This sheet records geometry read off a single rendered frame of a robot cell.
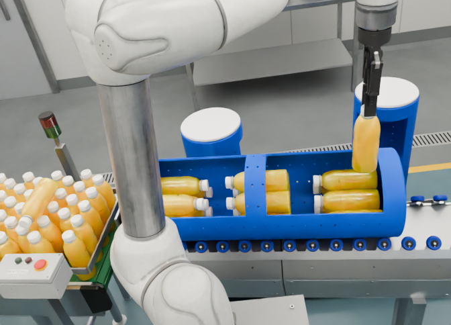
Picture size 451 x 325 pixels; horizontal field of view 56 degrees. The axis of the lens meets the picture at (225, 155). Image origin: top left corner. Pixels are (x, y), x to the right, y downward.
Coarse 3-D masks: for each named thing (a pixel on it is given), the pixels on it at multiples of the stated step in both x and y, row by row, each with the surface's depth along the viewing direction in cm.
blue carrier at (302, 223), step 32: (160, 160) 148; (192, 160) 151; (224, 160) 151; (256, 160) 136; (288, 160) 149; (320, 160) 148; (384, 160) 128; (224, 192) 159; (256, 192) 130; (384, 192) 124; (192, 224) 135; (224, 224) 133; (256, 224) 132; (288, 224) 130; (320, 224) 130; (352, 224) 127; (384, 224) 126
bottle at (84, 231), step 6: (84, 222) 148; (72, 228) 147; (78, 228) 146; (84, 228) 147; (90, 228) 149; (78, 234) 146; (84, 234) 147; (90, 234) 149; (84, 240) 148; (90, 240) 149; (96, 240) 152; (90, 246) 150; (90, 252) 152; (102, 252) 157
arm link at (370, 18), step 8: (360, 8) 96; (368, 8) 94; (376, 8) 94; (384, 8) 93; (392, 8) 94; (360, 16) 97; (368, 16) 95; (376, 16) 95; (384, 16) 94; (392, 16) 95; (360, 24) 98; (368, 24) 96; (376, 24) 96; (384, 24) 96; (392, 24) 96
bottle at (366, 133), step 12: (360, 120) 115; (372, 120) 113; (360, 132) 115; (372, 132) 114; (360, 144) 117; (372, 144) 116; (360, 156) 119; (372, 156) 119; (360, 168) 122; (372, 168) 122
